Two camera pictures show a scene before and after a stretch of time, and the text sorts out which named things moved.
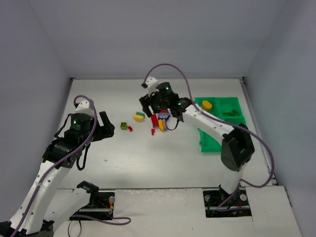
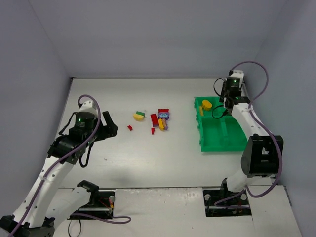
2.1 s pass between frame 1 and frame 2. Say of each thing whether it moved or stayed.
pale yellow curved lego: stayed
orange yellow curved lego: stayed
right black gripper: moved
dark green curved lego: stayed
